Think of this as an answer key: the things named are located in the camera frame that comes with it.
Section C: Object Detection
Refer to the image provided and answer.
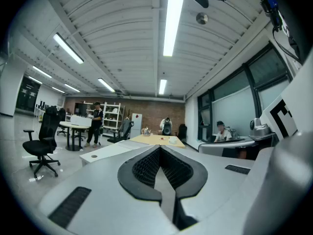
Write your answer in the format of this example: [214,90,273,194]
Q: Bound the wooden table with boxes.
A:
[129,134,186,149]

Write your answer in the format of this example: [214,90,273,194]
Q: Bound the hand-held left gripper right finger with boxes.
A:
[160,145,208,231]

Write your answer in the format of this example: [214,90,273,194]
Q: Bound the round ceiling detector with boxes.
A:
[196,12,209,25]

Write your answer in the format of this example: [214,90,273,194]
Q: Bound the white desk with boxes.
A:
[79,140,150,166]

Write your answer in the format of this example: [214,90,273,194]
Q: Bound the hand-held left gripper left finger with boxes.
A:
[117,144,163,203]

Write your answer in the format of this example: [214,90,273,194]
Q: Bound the black device with cables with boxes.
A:
[259,0,303,64]

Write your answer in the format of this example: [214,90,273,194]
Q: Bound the dark framed window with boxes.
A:
[197,42,294,143]

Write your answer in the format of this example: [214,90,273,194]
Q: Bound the grey office chair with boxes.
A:
[107,119,135,143]

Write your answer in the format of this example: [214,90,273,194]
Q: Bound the grey curved desk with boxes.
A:
[198,138,259,158]

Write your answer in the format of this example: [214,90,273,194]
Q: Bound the white box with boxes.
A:
[70,115,92,127]

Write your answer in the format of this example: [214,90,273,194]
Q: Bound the white round table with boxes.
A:
[59,121,90,152]

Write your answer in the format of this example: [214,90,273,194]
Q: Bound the black office chair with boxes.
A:
[177,123,188,143]
[22,106,61,179]
[56,108,67,137]

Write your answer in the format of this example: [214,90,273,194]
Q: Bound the white metal shelf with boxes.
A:
[102,102,122,137]

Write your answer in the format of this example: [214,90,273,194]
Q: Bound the white refrigerator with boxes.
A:
[130,113,143,139]

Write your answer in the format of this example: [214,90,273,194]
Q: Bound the grey camera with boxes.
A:
[249,117,271,137]

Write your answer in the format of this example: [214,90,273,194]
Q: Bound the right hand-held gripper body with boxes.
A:
[241,55,313,235]

